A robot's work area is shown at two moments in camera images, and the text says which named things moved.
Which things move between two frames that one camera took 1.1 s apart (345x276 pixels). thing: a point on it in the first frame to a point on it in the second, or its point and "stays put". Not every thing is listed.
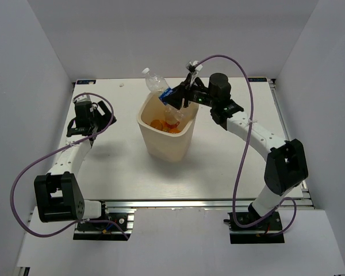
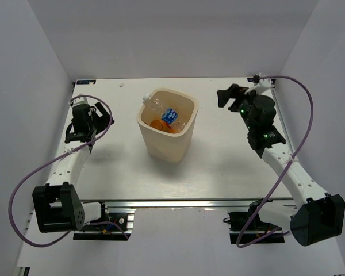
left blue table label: x=85 y=81 stays put
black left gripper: x=106 y=118 stays put
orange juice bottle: x=174 y=130 stays put
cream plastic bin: x=163 y=145 stays put
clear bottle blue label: x=157 y=84 to x=165 y=112
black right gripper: x=184 y=92 to x=223 y=96
